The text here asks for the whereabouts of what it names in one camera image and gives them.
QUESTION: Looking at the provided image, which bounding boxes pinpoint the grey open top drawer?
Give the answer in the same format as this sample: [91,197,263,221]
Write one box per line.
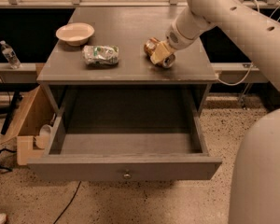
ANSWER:
[28,87,222,181]

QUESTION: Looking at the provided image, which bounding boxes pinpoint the round metal drawer knob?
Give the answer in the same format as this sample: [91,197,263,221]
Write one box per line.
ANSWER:
[123,171,132,180]

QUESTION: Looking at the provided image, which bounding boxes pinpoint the black floor cable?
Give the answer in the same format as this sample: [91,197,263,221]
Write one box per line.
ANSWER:
[52,180,82,224]

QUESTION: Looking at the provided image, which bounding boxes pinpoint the crushed green white can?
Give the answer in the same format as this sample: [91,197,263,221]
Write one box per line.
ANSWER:
[82,45,119,65]

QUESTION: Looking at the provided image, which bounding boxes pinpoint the white cup in box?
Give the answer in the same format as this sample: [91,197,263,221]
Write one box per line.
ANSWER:
[35,124,52,149]

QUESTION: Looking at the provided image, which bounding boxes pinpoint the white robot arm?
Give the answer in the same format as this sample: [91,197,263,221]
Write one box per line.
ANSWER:
[150,0,280,224]

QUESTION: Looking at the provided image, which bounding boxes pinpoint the white cable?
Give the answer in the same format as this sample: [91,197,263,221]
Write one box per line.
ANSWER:
[217,0,280,87]

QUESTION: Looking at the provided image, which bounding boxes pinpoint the grey wooden cabinet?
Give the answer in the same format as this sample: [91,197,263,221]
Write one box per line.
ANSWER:
[37,7,217,110]

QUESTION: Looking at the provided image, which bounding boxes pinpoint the open cardboard box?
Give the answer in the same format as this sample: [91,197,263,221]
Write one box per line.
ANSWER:
[1,86,54,165]

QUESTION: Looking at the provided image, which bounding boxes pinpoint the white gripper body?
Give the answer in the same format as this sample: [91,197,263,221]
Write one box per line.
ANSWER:
[165,7,215,50]

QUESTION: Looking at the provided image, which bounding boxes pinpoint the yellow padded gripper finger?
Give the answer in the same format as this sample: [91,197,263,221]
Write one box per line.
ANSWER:
[150,41,175,64]

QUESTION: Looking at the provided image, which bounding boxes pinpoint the clear plastic water bottle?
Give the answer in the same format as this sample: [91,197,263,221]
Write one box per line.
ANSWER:
[0,40,21,69]

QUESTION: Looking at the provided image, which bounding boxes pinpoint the white bowl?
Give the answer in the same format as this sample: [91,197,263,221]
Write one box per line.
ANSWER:
[56,22,94,46]

